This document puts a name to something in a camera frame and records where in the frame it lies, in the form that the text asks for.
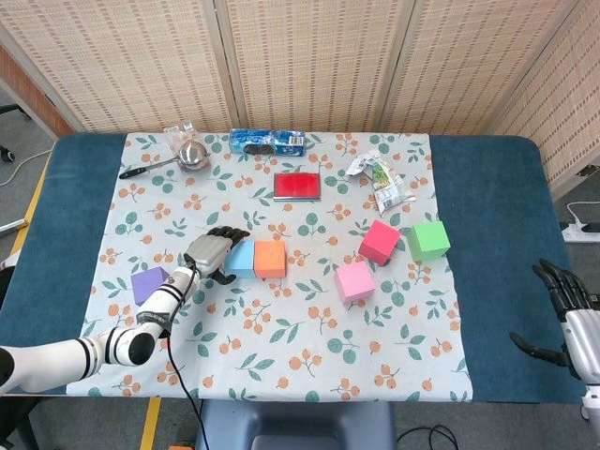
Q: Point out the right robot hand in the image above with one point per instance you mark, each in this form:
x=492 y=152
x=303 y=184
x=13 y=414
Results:
x=586 y=347

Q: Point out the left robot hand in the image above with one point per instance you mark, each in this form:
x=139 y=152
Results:
x=208 y=250

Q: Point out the light blue foam cube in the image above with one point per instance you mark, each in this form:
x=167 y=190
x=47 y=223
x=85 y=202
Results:
x=241 y=262

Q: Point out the orange foam cube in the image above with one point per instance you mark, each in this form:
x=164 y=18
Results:
x=270 y=260

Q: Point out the purple foam cube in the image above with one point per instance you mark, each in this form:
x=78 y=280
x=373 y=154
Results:
x=145 y=286

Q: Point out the pink foam cube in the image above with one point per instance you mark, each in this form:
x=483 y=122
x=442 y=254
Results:
x=354 y=282

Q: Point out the red foam cube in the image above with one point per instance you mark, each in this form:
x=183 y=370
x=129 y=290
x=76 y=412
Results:
x=379 y=241

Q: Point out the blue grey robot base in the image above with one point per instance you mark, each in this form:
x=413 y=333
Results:
x=295 y=422

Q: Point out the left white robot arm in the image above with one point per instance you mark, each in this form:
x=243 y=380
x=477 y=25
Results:
x=42 y=365

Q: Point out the red flat case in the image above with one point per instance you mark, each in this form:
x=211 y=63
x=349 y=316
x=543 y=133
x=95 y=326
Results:
x=296 y=186

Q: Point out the floral print tablecloth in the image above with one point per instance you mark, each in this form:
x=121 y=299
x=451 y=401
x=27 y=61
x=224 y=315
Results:
x=281 y=337

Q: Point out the white power strip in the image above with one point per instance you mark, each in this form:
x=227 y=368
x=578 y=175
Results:
x=581 y=233

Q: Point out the blue cookie package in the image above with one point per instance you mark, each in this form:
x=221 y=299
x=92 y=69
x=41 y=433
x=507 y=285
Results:
x=267 y=141

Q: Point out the dark blue table cover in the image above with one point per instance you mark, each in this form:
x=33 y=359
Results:
x=492 y=234

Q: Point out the crumpled green white snack bag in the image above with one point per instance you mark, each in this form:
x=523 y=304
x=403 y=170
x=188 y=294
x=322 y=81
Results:
x=384 y=185

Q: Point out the green foam cube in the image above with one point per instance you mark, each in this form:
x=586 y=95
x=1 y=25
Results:
x=428 y=241

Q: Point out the grey metal bar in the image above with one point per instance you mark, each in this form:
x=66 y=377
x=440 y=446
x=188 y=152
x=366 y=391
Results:
x=11 y=228

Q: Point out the bamboo folding screen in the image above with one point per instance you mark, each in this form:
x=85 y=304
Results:
x=304 y=61

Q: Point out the black office chair base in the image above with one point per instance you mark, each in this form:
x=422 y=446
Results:
x=10 y=110

